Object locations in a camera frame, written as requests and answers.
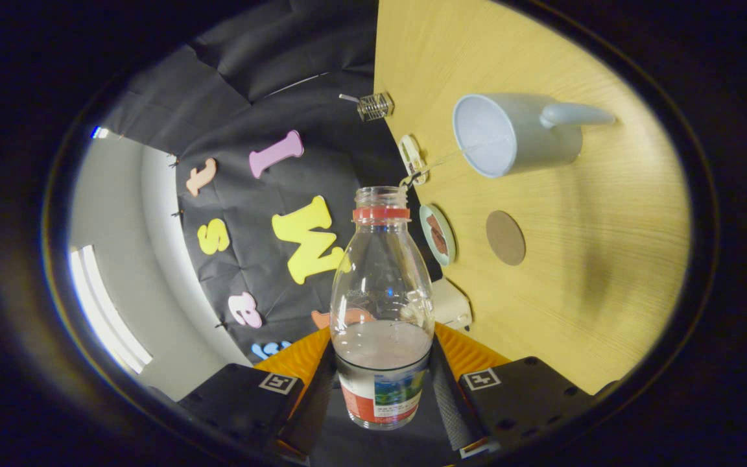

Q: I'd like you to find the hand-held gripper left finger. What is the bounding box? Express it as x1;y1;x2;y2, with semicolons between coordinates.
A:
179;326;338;462

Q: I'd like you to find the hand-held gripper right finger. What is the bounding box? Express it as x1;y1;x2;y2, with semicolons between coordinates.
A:
431;323;593;458

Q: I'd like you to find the clear plastic juice bottle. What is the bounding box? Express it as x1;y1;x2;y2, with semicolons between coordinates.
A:
329;186;436;431

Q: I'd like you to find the round brown coaster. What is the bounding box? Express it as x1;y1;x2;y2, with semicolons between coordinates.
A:
485;210;527;267

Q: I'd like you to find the white cup with handle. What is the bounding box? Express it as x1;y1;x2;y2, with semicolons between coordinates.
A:
453;93;615;179

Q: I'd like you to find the white toaster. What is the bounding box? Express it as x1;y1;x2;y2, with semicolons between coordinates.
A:
431;278;473;331

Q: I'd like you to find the pale green plate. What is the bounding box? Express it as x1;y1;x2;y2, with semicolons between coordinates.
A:
419;204;457;267

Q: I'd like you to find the wooden table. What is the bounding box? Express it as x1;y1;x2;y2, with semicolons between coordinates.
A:
373;0;692;396

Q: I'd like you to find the long ceiling light panel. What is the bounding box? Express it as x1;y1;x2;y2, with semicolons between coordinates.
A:
69;245;154;375

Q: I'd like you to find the white divided snack dish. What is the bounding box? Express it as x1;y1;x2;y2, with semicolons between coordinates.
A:
398;134;427;186

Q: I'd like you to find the black backdrop cloth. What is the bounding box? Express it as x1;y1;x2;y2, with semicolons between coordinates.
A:
104;0;452;464

